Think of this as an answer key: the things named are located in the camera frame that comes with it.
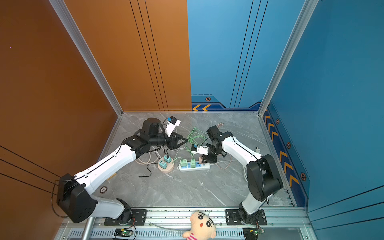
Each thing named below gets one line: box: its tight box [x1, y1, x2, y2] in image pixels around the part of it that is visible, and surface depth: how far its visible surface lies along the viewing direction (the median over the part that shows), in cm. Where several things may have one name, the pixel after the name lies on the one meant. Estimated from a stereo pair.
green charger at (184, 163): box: [180, 159, 187, 167], surface depth 87 cm
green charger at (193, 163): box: [190, 158, 196, 169], surface depth 87 cm
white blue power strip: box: [177, 161, 211, 172], surface depth 89 cm
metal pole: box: [81, 217, 96, 240], surface depth 70 cm
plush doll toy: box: [182, 211, 217, 240], surface depth 66 cm
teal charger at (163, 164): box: [159, 160, 167, 169], surface depth 86 cm
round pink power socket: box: [158, 157, 175, 173], surface depth 90 cm
